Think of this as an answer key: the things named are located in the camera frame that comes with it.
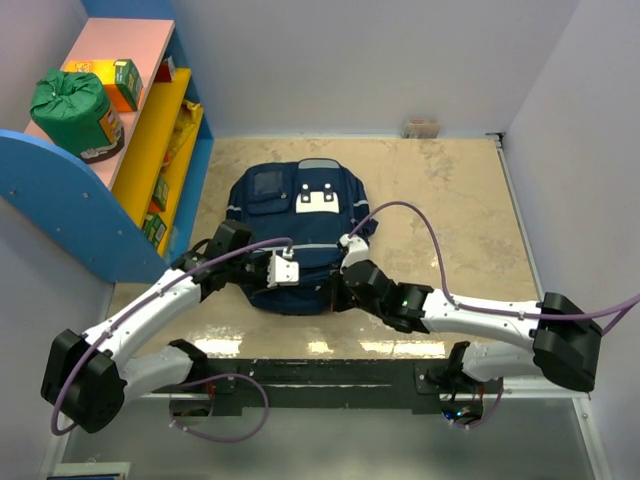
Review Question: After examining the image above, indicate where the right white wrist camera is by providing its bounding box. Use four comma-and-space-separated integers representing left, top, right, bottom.
338, 234, 369, 273

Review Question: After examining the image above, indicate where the purple cable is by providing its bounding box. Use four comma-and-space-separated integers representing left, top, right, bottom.
50, 237, 296, 444
349, 201, 640, 431

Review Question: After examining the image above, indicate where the yellow snack bag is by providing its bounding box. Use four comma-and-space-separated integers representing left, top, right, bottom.
161, 99, 202, 170

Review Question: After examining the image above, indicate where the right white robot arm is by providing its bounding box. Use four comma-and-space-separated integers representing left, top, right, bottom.
326, 260, 603, 393

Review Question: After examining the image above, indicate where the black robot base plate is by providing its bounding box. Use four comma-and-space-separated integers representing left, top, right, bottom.
148, 355, 505, 417

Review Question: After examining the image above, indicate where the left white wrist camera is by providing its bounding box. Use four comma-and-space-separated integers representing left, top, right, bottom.
267, 248, 300, 289

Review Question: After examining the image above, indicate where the green wrapped round package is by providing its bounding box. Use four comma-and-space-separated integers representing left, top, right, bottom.
30, 69, 125, 164

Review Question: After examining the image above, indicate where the blue pink yellow shelf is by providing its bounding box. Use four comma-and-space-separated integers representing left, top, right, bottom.
1, 1, 214, 283

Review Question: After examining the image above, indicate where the small box on yellow shelf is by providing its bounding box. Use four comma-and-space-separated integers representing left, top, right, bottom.
155, 55, 176, 83

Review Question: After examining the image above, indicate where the yellow green carton box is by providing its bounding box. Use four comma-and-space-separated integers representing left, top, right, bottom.
63, 59, 144, 113

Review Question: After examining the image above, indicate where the navy blue school backpack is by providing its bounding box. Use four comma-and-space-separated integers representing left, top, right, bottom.
226, 158, 370, 315

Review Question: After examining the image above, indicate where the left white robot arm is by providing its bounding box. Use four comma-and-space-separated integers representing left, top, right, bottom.
41, 220, 291, 436

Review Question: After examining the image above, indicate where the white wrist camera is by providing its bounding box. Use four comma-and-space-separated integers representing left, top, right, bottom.
267, 248, 300, 289
338, 234, 369, 273

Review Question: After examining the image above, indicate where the small box at back wall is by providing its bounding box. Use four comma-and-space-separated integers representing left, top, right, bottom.
401, 119, 441, 139

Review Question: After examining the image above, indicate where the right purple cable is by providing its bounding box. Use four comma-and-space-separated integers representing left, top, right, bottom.
349, 201, 640, 431

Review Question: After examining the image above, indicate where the green box on lower shelf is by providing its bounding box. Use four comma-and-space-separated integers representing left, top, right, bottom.
148, 174, 169, 213

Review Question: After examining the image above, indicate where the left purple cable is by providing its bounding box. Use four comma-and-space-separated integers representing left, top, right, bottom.
50, 237, 296, 444

